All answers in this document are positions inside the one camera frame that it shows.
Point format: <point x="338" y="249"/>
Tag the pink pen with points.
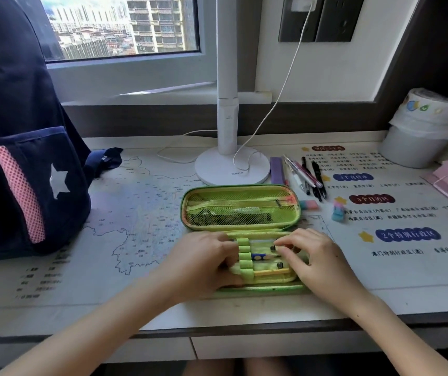
<point x="306" y="174"/>

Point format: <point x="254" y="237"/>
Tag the purple flat ruler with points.
<point x="276" y="171"/>

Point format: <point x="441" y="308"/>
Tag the person's left fingers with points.
<point x="226" y="246"/>

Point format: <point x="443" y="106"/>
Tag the green zip pencil case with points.
<point x="243" y="199"/>

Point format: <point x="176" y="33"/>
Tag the printed map desk mat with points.
<point x="137" y="215"/>

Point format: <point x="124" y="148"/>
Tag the white desk drawer front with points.
<point x="325" y="344"/>
<point x="149" y="350"/>

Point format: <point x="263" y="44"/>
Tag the person's left leg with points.
<point x="208" y="368"/>

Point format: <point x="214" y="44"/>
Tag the person's right fingers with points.
<point x="292" y="242"/>

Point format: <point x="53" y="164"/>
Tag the blue pen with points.
<point x="263" y="256"/>

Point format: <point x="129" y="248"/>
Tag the person's left forearm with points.
<point x="90" y="332"/>

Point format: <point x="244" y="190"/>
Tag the black pen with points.
<point x="319" y="180"/>
<point x="307" y="180"/>

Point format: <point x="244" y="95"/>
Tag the person's leg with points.
<point x="271" y="368"/>
<point x="208" y="368"/>

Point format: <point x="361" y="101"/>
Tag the person's right hand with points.
<point x="321" y="262"/>

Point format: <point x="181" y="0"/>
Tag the white pen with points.
<point x="295" y="178"/>

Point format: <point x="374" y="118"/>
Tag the white plug adapter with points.
<point x="303" y="3"/>

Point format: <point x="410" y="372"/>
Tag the yellow pencil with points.
<point x="273" y="272"/>

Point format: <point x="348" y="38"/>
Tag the person's right leg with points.
<point x="271" y="368"/>

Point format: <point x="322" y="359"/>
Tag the navy star backpack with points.
<point x="16" y="152"/>

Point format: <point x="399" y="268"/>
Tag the dark grey wall socket panel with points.
<point x="339" y="19"/>

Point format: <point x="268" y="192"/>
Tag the person's left hand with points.
<point x="196" y="262"/>

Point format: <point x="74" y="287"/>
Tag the person's right forearm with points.
<point x="396" y="336"/>

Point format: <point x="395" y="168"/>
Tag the white desk lamp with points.
<point x="227" y="113"/>

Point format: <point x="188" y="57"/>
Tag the white desk bin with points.
<point x="411" y="150"/>

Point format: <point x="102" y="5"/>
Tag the blue and pink eraser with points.
<point x="338" y="212"/>

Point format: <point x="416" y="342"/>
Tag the white window frame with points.
<point x="130" y="76"/>

